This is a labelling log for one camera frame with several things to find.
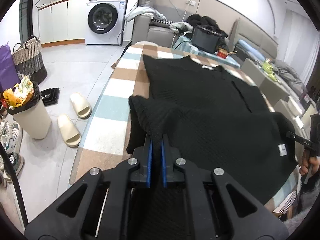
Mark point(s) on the blue pillow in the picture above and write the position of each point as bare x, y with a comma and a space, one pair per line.
250, 47

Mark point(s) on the red bowl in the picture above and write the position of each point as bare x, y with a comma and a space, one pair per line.
222, 54

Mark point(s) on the pile of sneakers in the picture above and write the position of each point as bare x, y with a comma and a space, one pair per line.
10, 140

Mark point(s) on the wooden utensil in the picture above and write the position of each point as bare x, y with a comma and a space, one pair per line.
232, 52

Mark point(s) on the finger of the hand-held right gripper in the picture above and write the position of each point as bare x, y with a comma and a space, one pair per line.
292, 136

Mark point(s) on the light grey throw blanket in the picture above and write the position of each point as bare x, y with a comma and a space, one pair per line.
140, 11

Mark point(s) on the person's right forearm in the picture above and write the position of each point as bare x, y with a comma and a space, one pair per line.
305, 205

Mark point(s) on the beige side table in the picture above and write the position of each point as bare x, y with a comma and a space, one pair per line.
252, 72

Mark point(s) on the light grey garment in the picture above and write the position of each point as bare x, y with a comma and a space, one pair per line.
181, 26

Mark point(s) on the black framed door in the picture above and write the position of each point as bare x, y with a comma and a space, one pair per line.
26, 17

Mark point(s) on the houndstooth cushion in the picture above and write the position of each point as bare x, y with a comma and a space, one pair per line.
161, 22

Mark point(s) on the plaid blanket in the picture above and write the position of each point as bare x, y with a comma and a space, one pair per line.
110, 120

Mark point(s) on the woven laundry basket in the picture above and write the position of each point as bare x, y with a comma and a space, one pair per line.
30, 60

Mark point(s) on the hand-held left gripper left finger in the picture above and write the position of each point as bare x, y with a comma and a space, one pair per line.
149, 165

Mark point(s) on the black knit sweater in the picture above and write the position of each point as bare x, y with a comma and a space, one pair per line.
212, 117

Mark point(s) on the person's right hand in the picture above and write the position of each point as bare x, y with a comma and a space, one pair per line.
305, 165

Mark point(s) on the light blue tablecloth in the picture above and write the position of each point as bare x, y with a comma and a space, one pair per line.
185, 43

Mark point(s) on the white base cabinets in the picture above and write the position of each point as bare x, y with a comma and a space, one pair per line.
60, 22

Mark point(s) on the white washing machine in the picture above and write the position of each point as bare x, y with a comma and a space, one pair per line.
103, 17

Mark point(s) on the striped cloth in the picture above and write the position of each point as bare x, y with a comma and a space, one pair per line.
285, 203

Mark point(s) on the green plush toy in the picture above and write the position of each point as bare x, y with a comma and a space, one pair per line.
267, 67

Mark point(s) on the grey duvet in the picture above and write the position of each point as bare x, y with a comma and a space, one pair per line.
287, 73

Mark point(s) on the white curtain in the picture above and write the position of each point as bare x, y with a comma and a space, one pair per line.
300, 42

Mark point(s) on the beige trash bin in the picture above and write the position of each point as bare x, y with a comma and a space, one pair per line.
32, 122

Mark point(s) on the purple bag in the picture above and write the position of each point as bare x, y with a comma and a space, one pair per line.
7, 72

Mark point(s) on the beige slipper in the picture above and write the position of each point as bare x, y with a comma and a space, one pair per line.
68, 130
81, 106

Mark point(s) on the black jacket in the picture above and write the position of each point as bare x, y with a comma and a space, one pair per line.
207, 20

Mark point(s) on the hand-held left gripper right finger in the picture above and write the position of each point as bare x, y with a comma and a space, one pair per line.
163, 165

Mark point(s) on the grey sofa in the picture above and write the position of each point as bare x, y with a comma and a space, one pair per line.
140, 30

